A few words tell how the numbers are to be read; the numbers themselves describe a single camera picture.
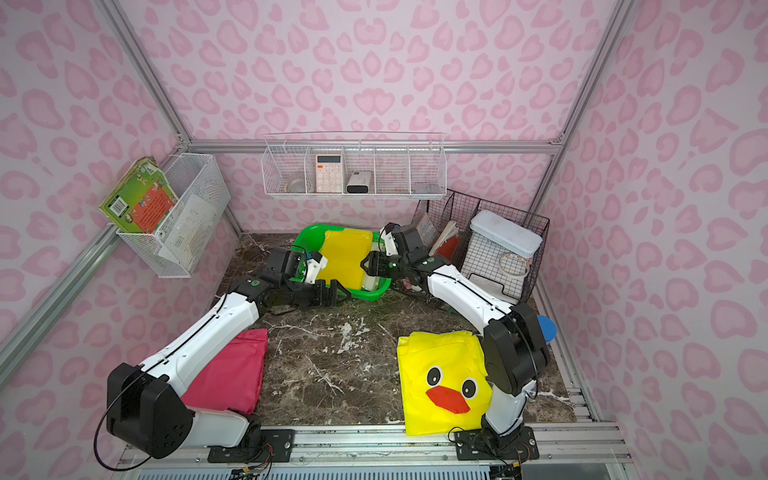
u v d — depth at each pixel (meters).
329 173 0.93
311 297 0.70
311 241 1.10
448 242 1.01
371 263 0.77
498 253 0.86
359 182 0.91
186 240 0.82
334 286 0.72
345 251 1.05
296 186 0.93
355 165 0.99
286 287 0.66
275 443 0.73
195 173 0.95
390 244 0.78
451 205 1.03
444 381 0.82
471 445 0.72
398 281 0.97
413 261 0.66
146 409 0.40
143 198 0.72
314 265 0.75
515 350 0.46
